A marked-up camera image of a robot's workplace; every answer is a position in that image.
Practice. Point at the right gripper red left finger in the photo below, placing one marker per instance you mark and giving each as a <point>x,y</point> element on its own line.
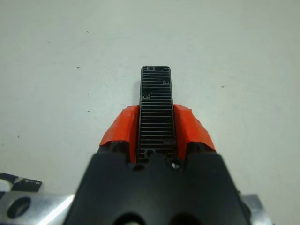
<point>122,129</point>

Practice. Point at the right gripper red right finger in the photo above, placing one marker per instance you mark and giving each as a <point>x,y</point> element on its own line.
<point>192,131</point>

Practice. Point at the black finned camera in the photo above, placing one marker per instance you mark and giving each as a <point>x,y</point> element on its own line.
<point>155,117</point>

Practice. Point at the black box with white insert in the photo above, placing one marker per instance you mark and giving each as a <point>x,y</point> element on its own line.
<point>25,184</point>

